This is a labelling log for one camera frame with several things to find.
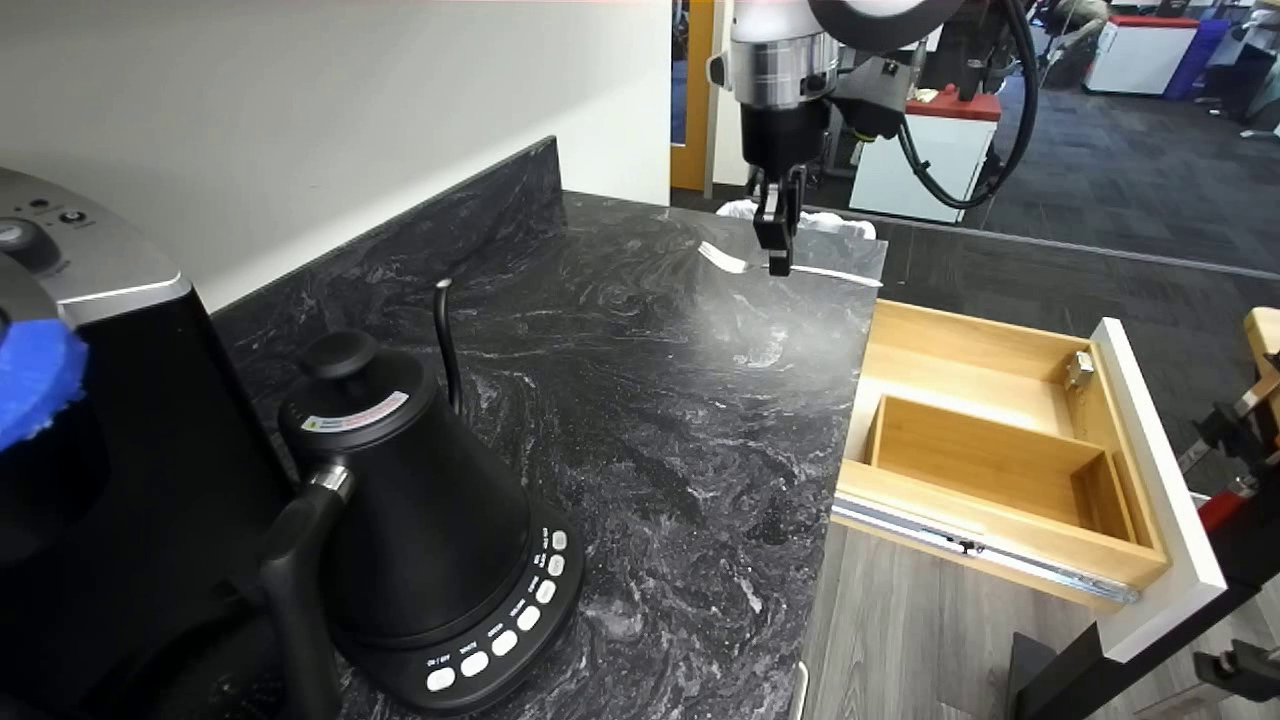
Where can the light wooden block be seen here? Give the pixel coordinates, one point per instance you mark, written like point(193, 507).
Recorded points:
point(1265, 354)

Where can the black metal frame bar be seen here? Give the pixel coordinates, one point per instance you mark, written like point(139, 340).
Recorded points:
point(1146, 626)

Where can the white cabinet with red top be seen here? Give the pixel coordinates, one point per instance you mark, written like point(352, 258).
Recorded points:
point(932, 152)

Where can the orange wooden door frame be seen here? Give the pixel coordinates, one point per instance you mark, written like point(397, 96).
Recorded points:
point(694, 94)

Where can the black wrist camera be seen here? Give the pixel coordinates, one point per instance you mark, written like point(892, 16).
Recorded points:
point(872, 105)

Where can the trash bin with clear bag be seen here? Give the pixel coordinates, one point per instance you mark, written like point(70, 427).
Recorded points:
point(814, 226)

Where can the black gooseneck electric kettle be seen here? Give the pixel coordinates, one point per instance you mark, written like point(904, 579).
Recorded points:
point(402, 521)

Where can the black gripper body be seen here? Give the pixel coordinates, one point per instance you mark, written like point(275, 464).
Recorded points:
point(782, 140)

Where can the silver metal fork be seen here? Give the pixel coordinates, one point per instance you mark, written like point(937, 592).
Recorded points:
point(721, 258)

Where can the wooden drawer organizer box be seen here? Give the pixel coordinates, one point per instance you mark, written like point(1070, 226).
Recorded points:
point(986, 461)

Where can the black kettle base with buttons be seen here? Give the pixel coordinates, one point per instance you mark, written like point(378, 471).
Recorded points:
point(515, 640)

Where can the blue tape piece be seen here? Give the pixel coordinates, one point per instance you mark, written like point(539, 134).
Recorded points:
point(34, 383)

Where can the black clamp tool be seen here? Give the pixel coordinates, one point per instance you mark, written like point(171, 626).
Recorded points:
point(1232, 432)

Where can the black and silver coffee machine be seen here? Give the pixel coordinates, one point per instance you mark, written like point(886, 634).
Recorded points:
point(120, 464)

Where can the open wooden drawer white front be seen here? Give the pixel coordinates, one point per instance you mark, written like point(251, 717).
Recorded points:
point(986, 400)

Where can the white box with red lid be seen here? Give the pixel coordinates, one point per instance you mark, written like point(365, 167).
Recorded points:
point(1141, 52)

